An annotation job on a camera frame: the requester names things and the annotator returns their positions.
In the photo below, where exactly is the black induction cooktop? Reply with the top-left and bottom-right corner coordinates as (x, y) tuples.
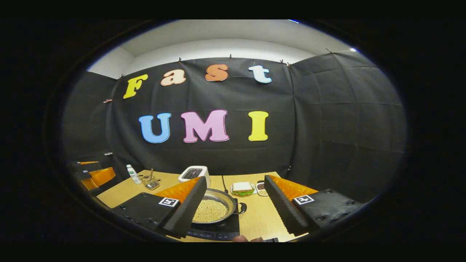
(186, 213), (241, 242)

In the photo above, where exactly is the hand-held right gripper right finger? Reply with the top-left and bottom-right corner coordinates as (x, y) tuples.
(264, 175), (364, 236)

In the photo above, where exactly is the clear glass utensil holder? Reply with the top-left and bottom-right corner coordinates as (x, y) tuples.
(143, 176), (161, 190)

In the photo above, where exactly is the steel pot with black handles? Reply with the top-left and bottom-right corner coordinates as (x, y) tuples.
(192, 188), (247, 224)

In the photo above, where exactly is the clear sandwich plate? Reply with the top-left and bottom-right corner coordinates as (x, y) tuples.
(230, 184), (256, 197)

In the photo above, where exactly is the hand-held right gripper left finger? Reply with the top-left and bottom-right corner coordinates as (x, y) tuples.
(110, 176), (208, 239)

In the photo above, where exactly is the white drink bottle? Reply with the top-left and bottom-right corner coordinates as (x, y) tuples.
(126, 164), (142, 184)

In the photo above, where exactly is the pile of yellow soybeans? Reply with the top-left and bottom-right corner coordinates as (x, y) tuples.
(192, 199), (229, 223)

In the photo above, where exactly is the white toaster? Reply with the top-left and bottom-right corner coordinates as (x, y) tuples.
(178, 166), (211, 188)

